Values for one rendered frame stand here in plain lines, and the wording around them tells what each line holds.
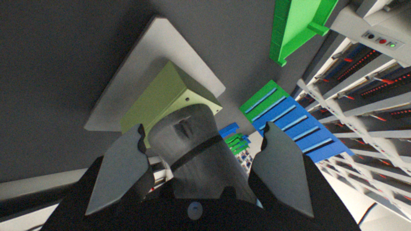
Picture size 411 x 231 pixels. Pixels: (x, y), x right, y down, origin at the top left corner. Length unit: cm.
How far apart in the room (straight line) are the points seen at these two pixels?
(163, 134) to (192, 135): 6
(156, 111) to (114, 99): 10
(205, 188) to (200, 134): 10
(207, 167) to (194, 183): 3
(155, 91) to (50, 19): 17
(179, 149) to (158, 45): 20
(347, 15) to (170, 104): 88
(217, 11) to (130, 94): 28
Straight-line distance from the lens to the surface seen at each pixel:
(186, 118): 23
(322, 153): 89
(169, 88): 24
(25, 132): 51
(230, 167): 24
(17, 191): 75
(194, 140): 23
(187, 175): 24
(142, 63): 26
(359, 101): 155
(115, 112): 35
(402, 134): 133
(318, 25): 73
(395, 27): 90
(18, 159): 63
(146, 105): 28
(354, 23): 93
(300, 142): 88
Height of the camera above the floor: 28
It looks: 24 degrees down
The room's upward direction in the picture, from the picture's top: 148 degrees clockwise
